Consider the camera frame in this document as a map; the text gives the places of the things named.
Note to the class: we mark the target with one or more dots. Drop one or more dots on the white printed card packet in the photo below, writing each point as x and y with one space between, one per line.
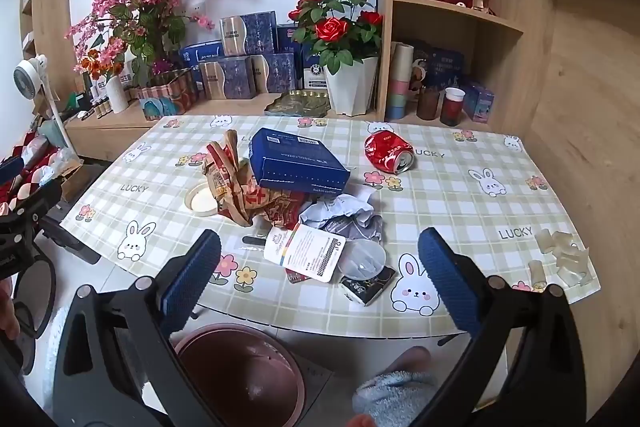
305 252

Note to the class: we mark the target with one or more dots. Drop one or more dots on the low wooden cabinet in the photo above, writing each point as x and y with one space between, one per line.
110 132

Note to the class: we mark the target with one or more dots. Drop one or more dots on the person's right foot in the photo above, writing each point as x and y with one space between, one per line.
412 359

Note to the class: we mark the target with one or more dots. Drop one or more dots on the small black packet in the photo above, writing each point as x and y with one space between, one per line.
367 289

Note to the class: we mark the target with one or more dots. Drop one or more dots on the white grey paper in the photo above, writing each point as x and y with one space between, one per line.
340 214

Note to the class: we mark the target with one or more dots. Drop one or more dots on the small white printed box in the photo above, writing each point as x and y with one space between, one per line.
127 77

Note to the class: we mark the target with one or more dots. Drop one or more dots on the orange flowers in white vase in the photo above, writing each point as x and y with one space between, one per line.
117 97

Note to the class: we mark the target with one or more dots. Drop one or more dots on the red checkered cloth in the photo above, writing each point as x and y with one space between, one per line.
30 157

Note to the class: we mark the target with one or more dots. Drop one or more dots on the plaid bunny tablecloth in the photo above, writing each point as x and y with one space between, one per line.
450 207

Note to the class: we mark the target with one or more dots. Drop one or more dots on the decorated flower planter box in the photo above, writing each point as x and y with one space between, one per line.
165 102

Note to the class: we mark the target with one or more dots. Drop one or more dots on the row of small brown bottles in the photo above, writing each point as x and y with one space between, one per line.
102 107

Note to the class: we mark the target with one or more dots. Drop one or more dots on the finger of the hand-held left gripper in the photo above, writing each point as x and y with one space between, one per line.
70 244
10 171

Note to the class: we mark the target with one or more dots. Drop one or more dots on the white desk fan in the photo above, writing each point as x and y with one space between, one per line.
30 77

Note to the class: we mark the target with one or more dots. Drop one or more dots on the tall wooden bookcase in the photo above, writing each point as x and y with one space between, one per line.
55 7

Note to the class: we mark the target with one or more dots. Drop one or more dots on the flat blue box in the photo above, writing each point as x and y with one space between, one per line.
200 54

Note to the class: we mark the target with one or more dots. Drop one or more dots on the green gold tray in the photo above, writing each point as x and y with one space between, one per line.
295 104

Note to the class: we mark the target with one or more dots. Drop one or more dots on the red brown paper bag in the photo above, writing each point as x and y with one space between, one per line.
240 187

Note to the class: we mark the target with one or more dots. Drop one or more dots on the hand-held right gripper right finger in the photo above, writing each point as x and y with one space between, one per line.
447 277

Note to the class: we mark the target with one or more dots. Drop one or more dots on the person's left hand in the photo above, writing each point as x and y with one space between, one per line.
7 312

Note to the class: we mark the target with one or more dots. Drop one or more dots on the small purple blue box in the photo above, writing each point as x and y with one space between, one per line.
480 104

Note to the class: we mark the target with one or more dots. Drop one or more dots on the pile of clear plastic pieces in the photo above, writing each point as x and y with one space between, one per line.
570 262

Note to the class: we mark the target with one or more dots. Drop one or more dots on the dark blue picture box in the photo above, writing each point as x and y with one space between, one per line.
445 62

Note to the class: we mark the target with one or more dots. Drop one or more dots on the gold blue gift box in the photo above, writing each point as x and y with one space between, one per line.
227 79
275 74
250 34

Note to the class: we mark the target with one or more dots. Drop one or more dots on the red rose plant white pot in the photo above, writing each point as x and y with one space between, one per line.
350 87

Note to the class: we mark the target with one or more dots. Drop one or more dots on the crushed red soda can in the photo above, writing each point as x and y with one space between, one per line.
387 149

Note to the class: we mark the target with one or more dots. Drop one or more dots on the plain dark blue box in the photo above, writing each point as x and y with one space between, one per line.
287 39

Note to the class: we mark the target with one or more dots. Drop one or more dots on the brown plastic waste bin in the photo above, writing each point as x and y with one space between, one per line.
240 372

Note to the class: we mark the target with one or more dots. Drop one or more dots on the open cardboard box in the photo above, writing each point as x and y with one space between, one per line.
72 179

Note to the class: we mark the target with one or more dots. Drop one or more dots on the stack of pastel paper cups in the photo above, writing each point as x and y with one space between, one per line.
400 87

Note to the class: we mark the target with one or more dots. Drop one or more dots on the dark blue emblem box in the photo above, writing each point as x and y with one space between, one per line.
312 72

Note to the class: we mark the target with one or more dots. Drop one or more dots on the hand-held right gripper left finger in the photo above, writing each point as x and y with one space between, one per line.
192 277

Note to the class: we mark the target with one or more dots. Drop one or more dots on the red cup white rim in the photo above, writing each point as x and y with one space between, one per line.
452 109

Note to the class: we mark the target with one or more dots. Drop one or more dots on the blue cardboard box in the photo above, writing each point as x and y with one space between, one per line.
295 157

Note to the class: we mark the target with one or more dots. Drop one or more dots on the fuzzy grey-blue slipper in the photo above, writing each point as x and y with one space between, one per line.
395 389

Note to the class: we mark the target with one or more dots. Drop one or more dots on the brown glass cup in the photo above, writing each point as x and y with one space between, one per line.
428 104

